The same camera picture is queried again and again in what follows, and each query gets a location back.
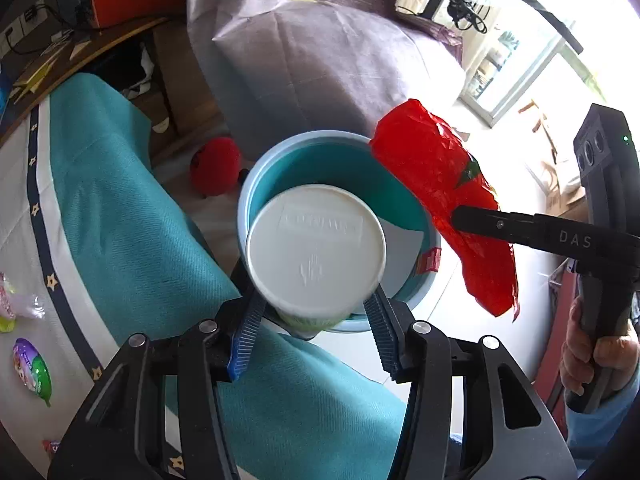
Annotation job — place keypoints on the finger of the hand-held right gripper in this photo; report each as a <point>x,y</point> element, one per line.
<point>495,225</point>

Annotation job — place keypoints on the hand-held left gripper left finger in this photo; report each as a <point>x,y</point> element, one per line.
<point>245,340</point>

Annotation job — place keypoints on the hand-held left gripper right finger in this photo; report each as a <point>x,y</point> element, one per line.
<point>382,332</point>

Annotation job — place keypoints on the red plastic wrapper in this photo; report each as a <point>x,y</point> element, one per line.
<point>430,170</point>

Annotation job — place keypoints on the teal plastic bin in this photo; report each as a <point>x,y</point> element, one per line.
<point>340,170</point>

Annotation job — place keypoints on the person's right forearm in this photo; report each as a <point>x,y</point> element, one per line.
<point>600,432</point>

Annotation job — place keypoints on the person's right hand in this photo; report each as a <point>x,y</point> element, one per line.
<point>572,355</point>

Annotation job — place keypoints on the teal white star tablecloth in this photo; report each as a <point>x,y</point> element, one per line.
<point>125,240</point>

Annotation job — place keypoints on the red plush toy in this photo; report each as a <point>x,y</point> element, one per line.
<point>215,165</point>

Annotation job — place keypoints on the black metal rack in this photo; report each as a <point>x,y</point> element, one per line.
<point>550,16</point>

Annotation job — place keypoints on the green purple jelly packet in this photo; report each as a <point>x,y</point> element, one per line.
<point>32,370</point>

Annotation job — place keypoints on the small red candy wrapper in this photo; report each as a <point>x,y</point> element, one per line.
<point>51,446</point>

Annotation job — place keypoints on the clear candy wrapper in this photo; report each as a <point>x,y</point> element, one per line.
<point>22,305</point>

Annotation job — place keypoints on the large purple grey bag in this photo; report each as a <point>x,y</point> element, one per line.
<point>310,60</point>

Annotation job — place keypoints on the cardboard box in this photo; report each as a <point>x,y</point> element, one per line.
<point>185,85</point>

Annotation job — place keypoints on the yellow paper stars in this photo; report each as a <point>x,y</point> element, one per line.
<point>37,75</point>

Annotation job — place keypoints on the white wall socket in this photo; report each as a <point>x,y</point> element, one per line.
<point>27,17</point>

